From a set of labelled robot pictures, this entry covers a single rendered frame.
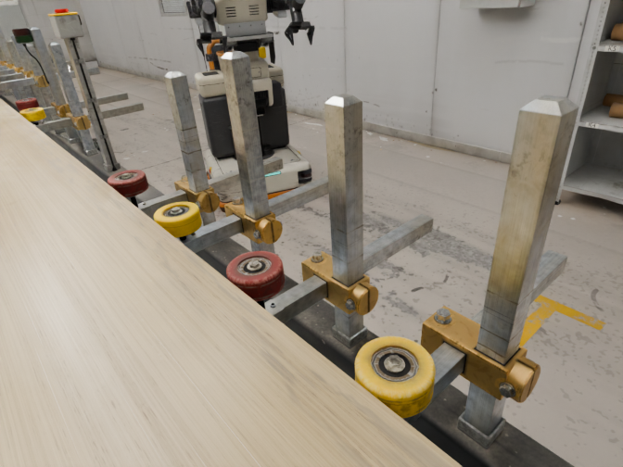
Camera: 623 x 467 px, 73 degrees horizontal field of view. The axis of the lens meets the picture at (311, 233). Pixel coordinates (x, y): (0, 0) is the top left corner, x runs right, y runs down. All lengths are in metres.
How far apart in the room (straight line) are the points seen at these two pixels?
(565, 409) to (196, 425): 1.42
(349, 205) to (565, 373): 1.34
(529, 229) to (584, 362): 1.46
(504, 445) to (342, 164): 0.43
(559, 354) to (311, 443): 1.54
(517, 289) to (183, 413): 0.35
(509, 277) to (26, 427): 0.49
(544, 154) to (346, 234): 0.30
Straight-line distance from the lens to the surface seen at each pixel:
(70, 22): 1.65
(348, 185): 0.58
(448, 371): 0.54
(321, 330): 0.79
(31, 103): 2.19
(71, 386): 0.52
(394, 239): 0.81
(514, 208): 0.44
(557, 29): 3.26
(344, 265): 0.65
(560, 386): 1.76
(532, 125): 0.42
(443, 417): 0.68
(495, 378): 0.56
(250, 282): 0.57
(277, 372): 0.46
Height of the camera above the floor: 1.24
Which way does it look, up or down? 30 degrees down
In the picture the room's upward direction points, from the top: 4 degrees counter-clockwise
